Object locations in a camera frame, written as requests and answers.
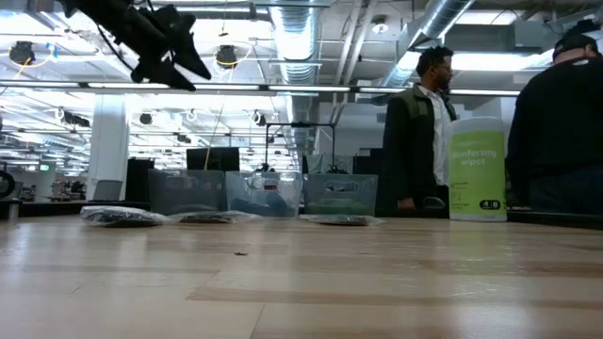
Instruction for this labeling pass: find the narrow silver ventilation duct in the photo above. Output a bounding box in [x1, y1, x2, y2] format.
[376, 0, 475, 90]

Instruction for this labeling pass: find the wide silver ventilation duct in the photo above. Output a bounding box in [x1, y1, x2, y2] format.
[269, 0, 324, 156]

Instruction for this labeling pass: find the smoky grey plastic bin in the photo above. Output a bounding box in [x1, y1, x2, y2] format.
[302, 172, 380, 217]
[148, 168, 229, 217]

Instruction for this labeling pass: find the grey chair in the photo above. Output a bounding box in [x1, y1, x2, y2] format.
[92, 179, 124, 202]

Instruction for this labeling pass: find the long ceiling light strip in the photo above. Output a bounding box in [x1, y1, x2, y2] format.
[0, 80, 522, 98]

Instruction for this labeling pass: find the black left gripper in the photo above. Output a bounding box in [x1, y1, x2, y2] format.
[117, 4, 212, 92]

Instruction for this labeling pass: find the person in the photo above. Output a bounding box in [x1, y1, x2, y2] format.
[381, 44, 459, 219]
[505, 19, 603, 217]

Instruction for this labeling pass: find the black cabinet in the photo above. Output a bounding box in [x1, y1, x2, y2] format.
[124, 157, 155, 203]

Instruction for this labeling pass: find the green disinfecting wipes canister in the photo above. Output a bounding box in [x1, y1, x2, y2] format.
[446, 116, 509, 222]

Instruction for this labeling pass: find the black monitor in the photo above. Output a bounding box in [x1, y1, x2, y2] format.
[186, 146, 241, 172]

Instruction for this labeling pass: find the clear plastic bin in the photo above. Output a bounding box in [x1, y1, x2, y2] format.
[224, 169, 304, 218]

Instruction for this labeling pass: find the black metal stand frame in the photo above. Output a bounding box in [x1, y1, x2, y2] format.
[264, 121, 337, 173]

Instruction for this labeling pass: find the white square pillar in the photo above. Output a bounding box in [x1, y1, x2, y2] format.
[86, 93, 131, 202]

